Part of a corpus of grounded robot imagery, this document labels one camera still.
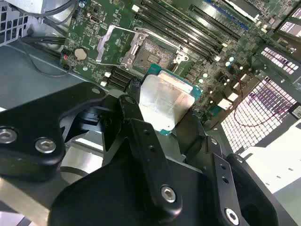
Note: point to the silver CPU green edge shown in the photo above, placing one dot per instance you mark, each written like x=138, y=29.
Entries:
x=164, y=101

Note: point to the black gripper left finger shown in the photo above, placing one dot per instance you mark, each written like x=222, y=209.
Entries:
x=35, y=117

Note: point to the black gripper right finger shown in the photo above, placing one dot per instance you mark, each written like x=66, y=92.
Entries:
x=223, y=179

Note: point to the metal locking lever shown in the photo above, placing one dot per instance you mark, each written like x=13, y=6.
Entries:
x=164, y=40

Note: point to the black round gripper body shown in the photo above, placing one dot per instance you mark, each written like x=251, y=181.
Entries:
x=105, y=200

